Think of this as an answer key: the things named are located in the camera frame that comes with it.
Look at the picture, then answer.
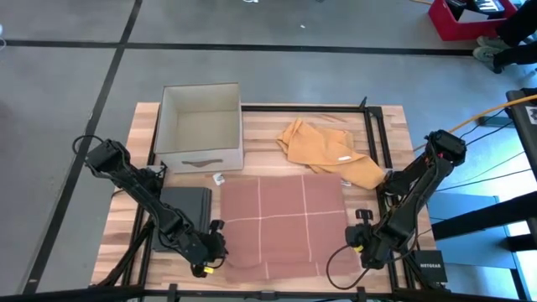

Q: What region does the pink towel with white stripes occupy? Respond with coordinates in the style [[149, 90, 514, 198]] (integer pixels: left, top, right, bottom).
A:
[[212, 172, 362, 284]]

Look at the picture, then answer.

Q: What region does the person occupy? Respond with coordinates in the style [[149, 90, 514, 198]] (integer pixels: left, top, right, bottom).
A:
[[472, 0, 537, 75]]

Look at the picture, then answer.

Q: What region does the black equipment case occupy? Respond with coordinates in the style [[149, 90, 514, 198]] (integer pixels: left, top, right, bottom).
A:
[[505, 86, 537, 177]]

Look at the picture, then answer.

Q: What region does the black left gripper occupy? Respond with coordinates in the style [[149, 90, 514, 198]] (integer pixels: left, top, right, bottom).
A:
[[184, 219, 230, 269]]

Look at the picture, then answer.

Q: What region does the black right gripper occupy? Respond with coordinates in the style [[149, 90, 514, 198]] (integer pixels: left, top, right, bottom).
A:
[[346, 208, 385, 270]]

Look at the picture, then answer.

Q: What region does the black Netgear network switch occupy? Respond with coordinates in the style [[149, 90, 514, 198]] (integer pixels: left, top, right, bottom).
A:
[[413, 250, 450, 284]]

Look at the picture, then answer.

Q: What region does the mustard yellow towel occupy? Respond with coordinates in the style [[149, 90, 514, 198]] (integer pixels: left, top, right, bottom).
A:
[[275, 117, 388, 191]]

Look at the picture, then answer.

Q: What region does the blue panel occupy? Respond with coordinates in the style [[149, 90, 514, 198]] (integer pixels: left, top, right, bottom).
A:
[[427, 191, 519, 270]]

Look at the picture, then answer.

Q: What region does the dark grey towel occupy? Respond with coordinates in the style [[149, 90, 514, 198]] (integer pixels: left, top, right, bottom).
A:
[[151, 186, 213, 253]]

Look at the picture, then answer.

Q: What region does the black aluminium rig frame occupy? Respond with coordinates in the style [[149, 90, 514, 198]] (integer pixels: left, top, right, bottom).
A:
[[0, 96, 537, 302]]

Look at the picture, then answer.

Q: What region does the red plastic bin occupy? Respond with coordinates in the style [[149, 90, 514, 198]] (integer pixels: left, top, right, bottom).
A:
[[427, 0, 519, 42]]

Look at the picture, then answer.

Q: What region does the yellow cable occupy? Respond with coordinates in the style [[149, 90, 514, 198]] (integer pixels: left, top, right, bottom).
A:
[[413, 94, 537, 152]]

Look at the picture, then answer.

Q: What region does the black floor cable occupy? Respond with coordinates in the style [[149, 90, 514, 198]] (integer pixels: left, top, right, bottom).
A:
[[455, 150, 526, 186], [435, 168, 533, 193]]

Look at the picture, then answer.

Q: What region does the white fabric storage box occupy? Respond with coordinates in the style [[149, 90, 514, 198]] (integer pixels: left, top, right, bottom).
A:
[[153, 82, 245, 174]]

